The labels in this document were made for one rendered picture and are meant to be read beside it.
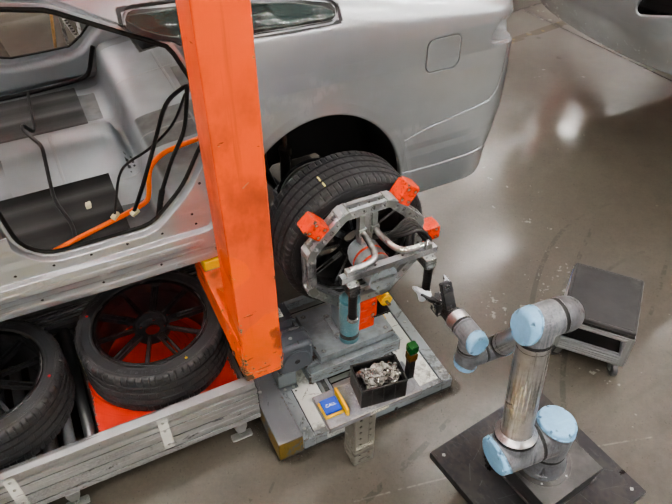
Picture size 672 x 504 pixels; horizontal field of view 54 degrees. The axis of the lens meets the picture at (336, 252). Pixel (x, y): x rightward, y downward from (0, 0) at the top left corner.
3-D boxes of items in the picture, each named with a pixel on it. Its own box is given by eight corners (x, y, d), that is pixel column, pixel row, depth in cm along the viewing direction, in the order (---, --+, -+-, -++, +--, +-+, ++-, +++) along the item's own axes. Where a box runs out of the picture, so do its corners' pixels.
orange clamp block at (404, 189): (399, 196, 275) (411, 178, 271) (408, 207, 270) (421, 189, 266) (387, 192, 270) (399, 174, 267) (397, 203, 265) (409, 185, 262)
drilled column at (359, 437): (363, 440, 310) (366, 386, 282) (373, 457, 304) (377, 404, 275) (344, 448, 307) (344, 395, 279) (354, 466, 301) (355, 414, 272)
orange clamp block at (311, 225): (322, 217, 262) (307, 209, 256) (330, 229, 257) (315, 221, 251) (311, 231, 264) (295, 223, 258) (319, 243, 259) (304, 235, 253)
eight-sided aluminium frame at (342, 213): (410, 272, 309) (420, 178, 272) (417, 282, 305) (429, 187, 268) (303, 311, 292) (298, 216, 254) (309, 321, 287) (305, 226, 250)
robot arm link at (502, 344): (591, 283, 209) (497, 331, 271) (559, 293, 205) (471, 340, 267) (607, 318, 206) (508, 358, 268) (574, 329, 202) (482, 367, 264)
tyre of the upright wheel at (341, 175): (408, 137, 290) (267, 162, 264) (438, 166, 275) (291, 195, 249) (385, 252, 333) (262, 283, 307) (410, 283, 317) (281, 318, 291)
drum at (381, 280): (373, 254, 289) (374, 229, 279) (398, 286, 275) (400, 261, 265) (344, 264, 284) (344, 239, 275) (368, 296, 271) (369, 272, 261)
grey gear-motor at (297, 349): (283, 326, 351) (279, 279, 327) (316, 385, 323) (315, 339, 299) (250, 337, 345) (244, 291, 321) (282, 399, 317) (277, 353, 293)
